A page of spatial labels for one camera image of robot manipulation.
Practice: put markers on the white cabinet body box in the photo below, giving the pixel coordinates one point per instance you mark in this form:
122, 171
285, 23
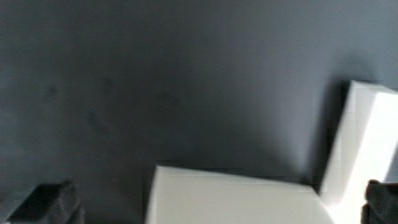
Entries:
209, 198

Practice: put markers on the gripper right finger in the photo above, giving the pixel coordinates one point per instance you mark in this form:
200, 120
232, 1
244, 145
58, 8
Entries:
381, 207

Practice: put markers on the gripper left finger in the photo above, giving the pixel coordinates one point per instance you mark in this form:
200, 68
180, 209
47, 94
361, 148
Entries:
43, 205

